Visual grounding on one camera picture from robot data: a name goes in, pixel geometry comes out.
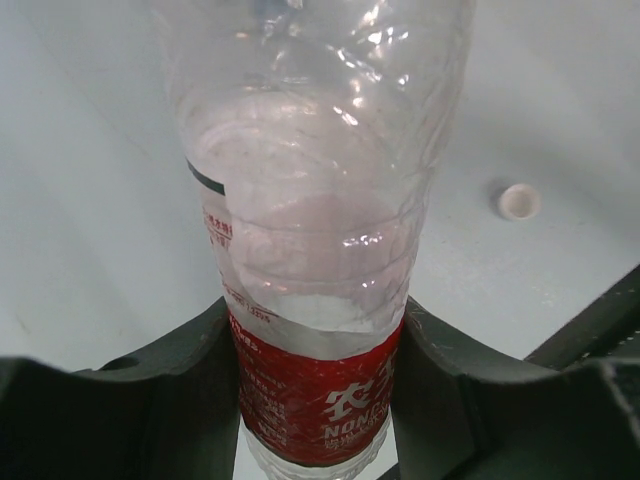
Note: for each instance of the red label water bottle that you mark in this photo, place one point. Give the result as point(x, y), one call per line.
point(313, 129)

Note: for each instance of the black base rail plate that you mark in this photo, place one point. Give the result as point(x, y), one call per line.
point(609, 327)

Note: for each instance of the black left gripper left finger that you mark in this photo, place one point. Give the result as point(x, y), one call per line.
point(168, 410)

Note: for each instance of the white bottle cap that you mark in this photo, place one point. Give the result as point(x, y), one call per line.
point(519, 202)

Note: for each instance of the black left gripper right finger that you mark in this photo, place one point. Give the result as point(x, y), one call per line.
point(462, 410)

